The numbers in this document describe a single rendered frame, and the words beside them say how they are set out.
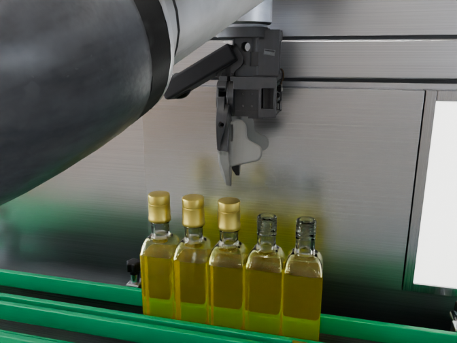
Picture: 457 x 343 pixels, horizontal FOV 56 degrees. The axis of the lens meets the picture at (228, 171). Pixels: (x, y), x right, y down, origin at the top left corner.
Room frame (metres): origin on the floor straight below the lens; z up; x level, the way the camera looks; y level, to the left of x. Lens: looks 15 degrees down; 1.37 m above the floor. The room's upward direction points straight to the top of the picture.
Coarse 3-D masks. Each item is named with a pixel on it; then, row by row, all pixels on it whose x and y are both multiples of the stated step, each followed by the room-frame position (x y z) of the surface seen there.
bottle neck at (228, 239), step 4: (220, 232) 0.60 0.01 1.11; (224, 232) 0.60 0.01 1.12; (228, 232) 0.60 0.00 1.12; (232, 232) 0.60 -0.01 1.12; (236, 232) 0.60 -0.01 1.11; (220, 236) 0.61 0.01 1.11; (224, 236) 0.60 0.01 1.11; (228, 236) 0.60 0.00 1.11; (232, 236) 0.60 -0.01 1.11; (236, 236) 0.60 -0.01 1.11; (220, 240) 0.61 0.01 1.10; (224, 240) 0.60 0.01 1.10; (228, 240) 0.60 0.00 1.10; (232, 240) 0.60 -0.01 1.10; (236, 240) 0.60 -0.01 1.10; (224, 244) 0.60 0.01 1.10; (228, 244) 0.60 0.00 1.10; (232, 244) 0.60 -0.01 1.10; (236, 244) 0.60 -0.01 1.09
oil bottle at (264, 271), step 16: (256, 256) 0.58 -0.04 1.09; (272, 256) 0.58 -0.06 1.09; (256, 272) 0.57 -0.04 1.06; (272, 272) 0.57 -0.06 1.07; (256, 288) 0.57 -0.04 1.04; (272, 288) 0.57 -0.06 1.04; (256, 304) 0.57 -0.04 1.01; (272, 304) 0.57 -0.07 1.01; (256, 320) 0.57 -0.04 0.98; (272, 320) 0.57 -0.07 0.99
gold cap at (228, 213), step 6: (222, 198) 0.62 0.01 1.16; (228, 198) 0.62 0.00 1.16; (234, 198) 0.62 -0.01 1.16; (222, 204) 0.60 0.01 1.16; (228, 204) 0.60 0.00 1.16; (234, 204) 0.60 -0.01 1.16; (240, 204) 0.61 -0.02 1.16; (222, 210) 0.60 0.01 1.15; (228, 210) 0.60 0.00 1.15; (234, 210) 0.60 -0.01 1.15; (222, 216) 0.60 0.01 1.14; (228, 216) 0.60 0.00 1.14; (234, 216) 0.60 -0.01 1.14; (222, 222) 0.60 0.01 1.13; (228, 222) 0.60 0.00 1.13; (234, 222) 0.60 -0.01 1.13; (222, 228) 0.60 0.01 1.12; (228, 228) 0.60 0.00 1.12; (234, 228) 0.60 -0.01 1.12; (240, 228) 0.61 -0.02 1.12
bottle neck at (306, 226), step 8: (304, 216) 0.60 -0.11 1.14; (296, 224) 0.59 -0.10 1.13; (304, 224) 0.57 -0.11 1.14; (312, 224) 0.57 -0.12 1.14; (296, 232) 0.58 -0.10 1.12; (304, 232) 0.57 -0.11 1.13; (312, 232) 0.57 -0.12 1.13; (296, 240) 0.58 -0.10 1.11; (304, 240) 0.57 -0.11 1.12; (312, 240) 0.57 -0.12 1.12; (296, 248) 0.58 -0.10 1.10; (304, 248) 0.57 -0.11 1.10; (312, 248) 0.57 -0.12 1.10
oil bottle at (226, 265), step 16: (224, 256) 0.59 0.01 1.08; (240, 256) 0.59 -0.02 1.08; (208, 272) 0.59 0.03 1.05; (224, 272) 0.59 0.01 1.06; (240, 272) 0.58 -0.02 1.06; (208, 288) 0.59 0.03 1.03; (224, 288) 0.59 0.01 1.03; (240, 288) 0.58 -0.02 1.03; (208, 304) 0.60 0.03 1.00; (224, 304) 0.59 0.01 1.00; (240, 304) 0.58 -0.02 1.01; (224, 320) 0.59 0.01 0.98; (240, 320) 0.58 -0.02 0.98
